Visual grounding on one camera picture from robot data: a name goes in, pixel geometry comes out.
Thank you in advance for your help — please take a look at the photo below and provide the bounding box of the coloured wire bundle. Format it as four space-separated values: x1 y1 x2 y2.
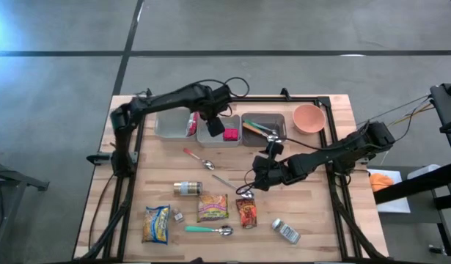
356 94 433 144

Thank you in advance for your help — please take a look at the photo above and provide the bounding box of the clear plastic bin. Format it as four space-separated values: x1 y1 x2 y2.
153 106 197 142
196 114 243 148

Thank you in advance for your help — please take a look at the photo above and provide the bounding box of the orange brown snack pouch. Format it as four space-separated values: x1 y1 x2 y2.
235 198 258 230

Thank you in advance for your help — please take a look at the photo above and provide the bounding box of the black aluminium rig frame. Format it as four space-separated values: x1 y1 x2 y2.
73 87 389 262

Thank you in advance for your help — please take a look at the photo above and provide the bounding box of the orange cloth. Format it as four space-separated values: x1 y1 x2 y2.
369 172 395 193

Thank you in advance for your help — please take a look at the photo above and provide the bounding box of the white labelled spice jar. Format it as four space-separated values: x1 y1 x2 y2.
271 217 301 245

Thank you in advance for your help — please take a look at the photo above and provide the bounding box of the red handled spoon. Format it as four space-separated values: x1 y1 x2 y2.
183 147 216 171

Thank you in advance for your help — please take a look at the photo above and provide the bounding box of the teal handled spoon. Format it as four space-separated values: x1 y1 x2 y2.
184 224 234 236

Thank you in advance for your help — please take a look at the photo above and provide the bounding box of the red yellow ramen packet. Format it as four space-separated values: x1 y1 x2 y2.
186 111 200 138

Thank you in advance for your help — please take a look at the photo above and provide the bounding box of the orange handled spoon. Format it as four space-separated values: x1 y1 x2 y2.
241 122 283 144

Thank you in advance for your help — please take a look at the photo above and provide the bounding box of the orange bowl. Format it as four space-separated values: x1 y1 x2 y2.
293 103 326 135

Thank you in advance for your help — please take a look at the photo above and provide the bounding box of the large glass spice jar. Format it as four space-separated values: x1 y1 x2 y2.
173 180 204 197

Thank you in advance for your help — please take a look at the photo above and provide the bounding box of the dark grey plastic bin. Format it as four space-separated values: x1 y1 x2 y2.
241 112 287 147

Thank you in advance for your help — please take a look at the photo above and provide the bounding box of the white plastic container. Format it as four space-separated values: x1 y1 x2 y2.
406 164 441 180

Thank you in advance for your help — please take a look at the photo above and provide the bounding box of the white paper sheet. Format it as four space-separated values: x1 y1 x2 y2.
367 168 411 214

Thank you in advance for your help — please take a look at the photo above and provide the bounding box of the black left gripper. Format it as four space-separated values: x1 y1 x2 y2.
200 85 234 139

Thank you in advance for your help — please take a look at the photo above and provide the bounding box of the brown cable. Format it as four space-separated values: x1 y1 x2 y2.
87 172 115 251

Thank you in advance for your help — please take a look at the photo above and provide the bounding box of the green handled spoon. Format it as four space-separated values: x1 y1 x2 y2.
243 119 281 142

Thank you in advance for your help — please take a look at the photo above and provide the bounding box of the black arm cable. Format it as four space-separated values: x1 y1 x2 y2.
135 76 251 118
282 120 371 152

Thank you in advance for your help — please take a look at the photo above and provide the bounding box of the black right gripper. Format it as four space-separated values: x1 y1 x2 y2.
250 141 287 192

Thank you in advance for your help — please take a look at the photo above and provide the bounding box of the lime chili shrimp ramen packet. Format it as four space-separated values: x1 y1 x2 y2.
197 193 230 223

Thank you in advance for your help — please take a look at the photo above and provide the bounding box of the blue yellow ramen packet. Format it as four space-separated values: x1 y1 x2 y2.
142 205 171 246

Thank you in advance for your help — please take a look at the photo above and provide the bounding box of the black equipment cart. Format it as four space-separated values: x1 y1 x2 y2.
373 81 451 257

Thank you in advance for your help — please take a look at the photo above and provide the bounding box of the red plastic box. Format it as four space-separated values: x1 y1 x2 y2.
222 127 239 142

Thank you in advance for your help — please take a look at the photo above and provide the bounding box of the plain silver spoon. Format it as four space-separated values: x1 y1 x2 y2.
211 175 255 200

